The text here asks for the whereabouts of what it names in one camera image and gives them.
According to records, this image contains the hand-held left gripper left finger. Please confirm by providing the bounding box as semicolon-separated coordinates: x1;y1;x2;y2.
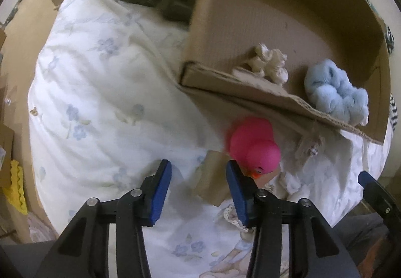
35;159;172;278

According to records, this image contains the pink rubber duck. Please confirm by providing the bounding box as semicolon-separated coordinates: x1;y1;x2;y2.
226;117;281;181

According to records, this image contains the small cardboard piece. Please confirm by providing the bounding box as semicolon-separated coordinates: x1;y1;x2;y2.
193;150;234;206

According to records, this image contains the light blue fluffy scrunchie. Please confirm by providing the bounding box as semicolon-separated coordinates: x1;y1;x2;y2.
304;59;369;126

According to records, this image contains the cream fluffy scrunchie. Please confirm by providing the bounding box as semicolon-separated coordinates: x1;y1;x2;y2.
232;43;289;86

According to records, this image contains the brown cardboard box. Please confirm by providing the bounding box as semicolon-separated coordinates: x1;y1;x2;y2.
179;0;391;145

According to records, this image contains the yellow foam sheet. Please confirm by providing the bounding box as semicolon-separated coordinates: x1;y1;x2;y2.
3;160;29;215

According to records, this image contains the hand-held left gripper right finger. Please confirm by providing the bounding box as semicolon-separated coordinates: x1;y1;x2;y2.
226;160;361;278

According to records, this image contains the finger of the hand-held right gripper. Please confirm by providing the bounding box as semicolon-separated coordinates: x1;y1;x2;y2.
358;171;401;228

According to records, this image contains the black and white striped cloth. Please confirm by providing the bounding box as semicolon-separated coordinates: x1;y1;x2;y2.
386;25;398;133

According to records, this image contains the white floral blanket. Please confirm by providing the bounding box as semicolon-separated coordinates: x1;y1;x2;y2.
28;0;393;278

